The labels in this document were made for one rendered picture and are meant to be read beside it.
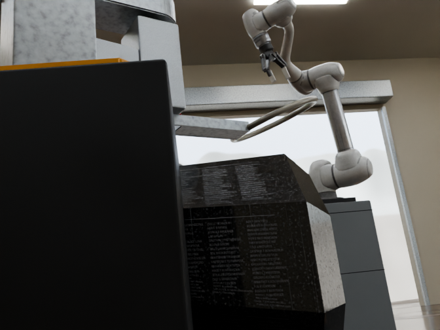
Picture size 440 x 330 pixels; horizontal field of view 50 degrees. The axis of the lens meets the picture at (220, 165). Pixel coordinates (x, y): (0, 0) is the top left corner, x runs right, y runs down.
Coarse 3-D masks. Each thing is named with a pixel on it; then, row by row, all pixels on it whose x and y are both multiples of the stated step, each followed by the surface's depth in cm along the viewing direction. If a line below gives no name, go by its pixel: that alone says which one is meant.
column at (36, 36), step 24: (24, 0) 108; (48, 0) 111; (72, 0) 115; (24, 24) 106; (48, 24) 109; (72, 24) 113; (0, 48) 120; (24, 48) 104; (48, 48) 107; (72, 48) 111
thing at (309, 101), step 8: (312, 96) 226; (288, 104) 217; (296, 104) 217; (312, 104) 242; (272, 112) 216; (280, 112) 216; (296, 112) 255; (256, 120) 218; (264, 120) 217; (280, 120) 260; (248, 128) 221; (264, 128) 261; (248, 136) 256
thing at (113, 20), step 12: (96, 0) 196; (108, 0) 197; (120, 0) 200; (132, 0) 203; (144, 0) 206; (156, 0) 210; (168, 0) 215; (96, 12) 203; (108, 12) 204; (120, 12) 205; (132, 12) 206; (144, 12) 207; (156, 12) 209; (168, 12) 212; (96, 24) 212; (108, 24) 212; (120, 24) 213
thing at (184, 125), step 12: (180, 120) 203; (192, 120) 206; (204, 120) 210; (216, 120) 213; (228, 120) 217; (240, 120) 220; (180, 132) 211; (192, 132) 213; (204, 132) 215; (216, 132) 218; (228, 132) 220; (240, 132) 222
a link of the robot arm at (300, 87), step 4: (304, 72) 290; (304, 76) 289; (300, 80) 288; (304, 80) 288; (308, 80) 287; (292, 84) 292; (296, 84) 290; (300, 84) 290; (304, 84) 289; (308, 84) 289; (296, 88) 294; (300, 88) 293; (304, 88) 292; (308, 88) 291; (312, 88) 291; (300, 92) 297; (304, 92) 296; (308, 92) 297
